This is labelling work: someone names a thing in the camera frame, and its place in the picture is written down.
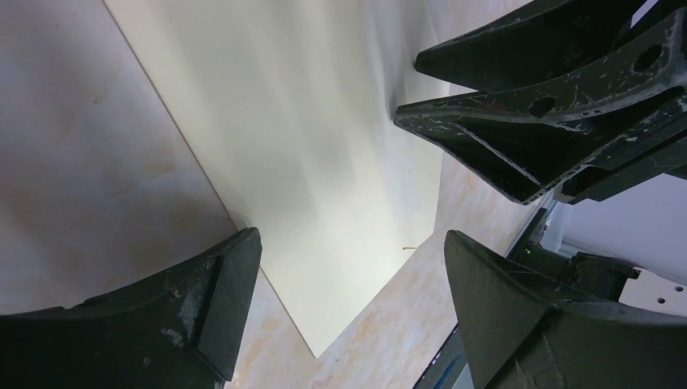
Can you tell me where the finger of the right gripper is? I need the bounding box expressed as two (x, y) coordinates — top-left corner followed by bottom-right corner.
(414, 0), (642, 92)
(393, 7), (686, 205)

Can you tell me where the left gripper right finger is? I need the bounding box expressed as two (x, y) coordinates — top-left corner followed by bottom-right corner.
(444, 230), (687, 389)

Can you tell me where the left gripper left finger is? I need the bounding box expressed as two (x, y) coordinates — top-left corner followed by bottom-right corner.
(1, 228), (262, 388)

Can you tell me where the yellow envelope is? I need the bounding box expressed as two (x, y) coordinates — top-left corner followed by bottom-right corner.
(101, 0), (446, 359)

